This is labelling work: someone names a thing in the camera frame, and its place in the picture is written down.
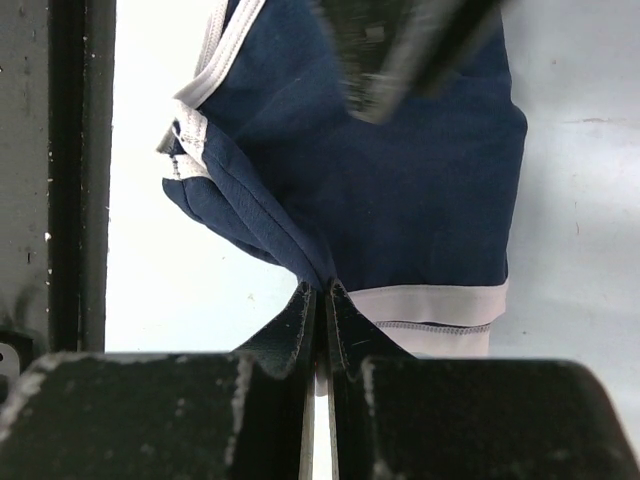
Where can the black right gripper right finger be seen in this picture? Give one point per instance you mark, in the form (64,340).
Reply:
(398,417)

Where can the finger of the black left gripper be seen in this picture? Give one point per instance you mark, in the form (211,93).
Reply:
(389,49)

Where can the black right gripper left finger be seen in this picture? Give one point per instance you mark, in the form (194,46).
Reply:
(246,414)

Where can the navy underwear with white trim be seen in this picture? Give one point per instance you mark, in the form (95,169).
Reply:
(412,216)

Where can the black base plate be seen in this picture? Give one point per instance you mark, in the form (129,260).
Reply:
(57,72)

